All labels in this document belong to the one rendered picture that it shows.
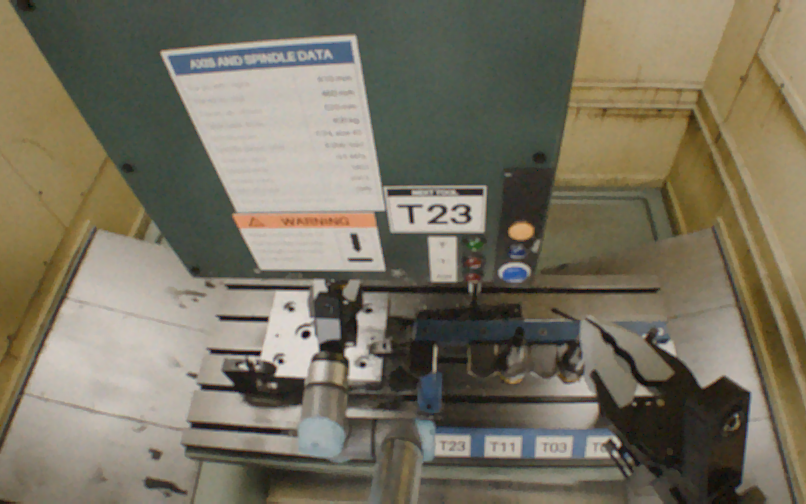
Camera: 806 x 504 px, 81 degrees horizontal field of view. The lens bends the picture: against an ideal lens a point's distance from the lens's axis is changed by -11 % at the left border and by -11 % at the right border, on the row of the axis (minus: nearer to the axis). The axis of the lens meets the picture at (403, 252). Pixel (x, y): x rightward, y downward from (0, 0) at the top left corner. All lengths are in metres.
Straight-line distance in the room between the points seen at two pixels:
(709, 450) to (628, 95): 1.49
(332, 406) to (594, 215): 1.39
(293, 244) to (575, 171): 1.52
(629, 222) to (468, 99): 1.64
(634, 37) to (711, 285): 0.74
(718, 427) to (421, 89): 0.34
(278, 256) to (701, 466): 0.48
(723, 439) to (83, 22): 0.57
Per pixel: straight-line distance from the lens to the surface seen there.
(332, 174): 0.51
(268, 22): 0.42
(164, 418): 1.70
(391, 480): 0.84
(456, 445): 1.20
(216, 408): 1.39
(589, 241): 1.95
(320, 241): 0.60
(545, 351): 0.99
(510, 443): 1.20
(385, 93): 0.44
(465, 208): 0.54
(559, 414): 1.28
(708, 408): 0.41
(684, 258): 1.71
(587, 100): 1.79
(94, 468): 1.69
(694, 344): 1.58
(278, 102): 0.47
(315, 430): 0.88
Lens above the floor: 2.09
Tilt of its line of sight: 54 degrees down
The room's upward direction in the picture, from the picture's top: 8 degrees counter-clockwise
